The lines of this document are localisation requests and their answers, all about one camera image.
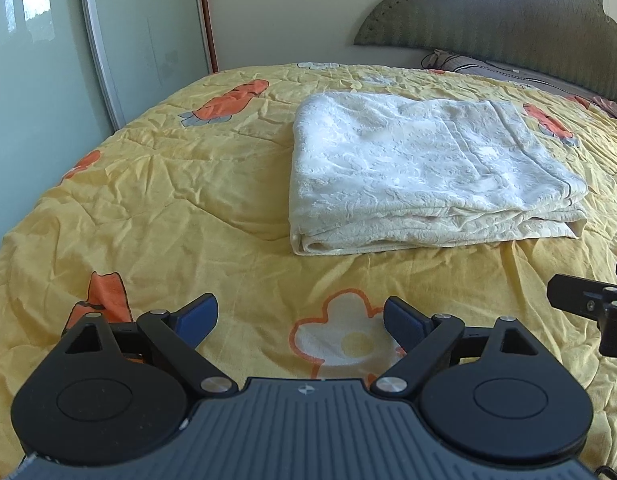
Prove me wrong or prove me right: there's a glass wardrobe sliding door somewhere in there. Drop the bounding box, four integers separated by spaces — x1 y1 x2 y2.
0 0 216 261

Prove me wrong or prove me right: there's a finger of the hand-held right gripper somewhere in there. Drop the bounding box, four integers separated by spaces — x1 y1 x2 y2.
547 274 617 356

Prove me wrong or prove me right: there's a white textured blanket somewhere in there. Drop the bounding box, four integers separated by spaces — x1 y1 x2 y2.
287 92 589 257

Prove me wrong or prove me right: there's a dark scalloped headboard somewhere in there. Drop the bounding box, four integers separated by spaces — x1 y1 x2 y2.
353 0 617 68

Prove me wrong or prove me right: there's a pink cloth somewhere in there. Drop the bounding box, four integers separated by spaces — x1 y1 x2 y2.
591 94 617 122

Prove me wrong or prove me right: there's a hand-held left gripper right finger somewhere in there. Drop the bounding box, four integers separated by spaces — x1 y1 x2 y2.
371 296 539 403

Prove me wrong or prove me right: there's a yellow printed blanket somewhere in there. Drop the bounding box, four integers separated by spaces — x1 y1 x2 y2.
0 62 617 480

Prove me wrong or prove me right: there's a grey printed pillow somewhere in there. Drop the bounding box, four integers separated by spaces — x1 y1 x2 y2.
421 49 617 111

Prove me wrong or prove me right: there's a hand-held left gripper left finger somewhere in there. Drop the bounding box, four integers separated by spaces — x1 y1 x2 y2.
63 293 239 403

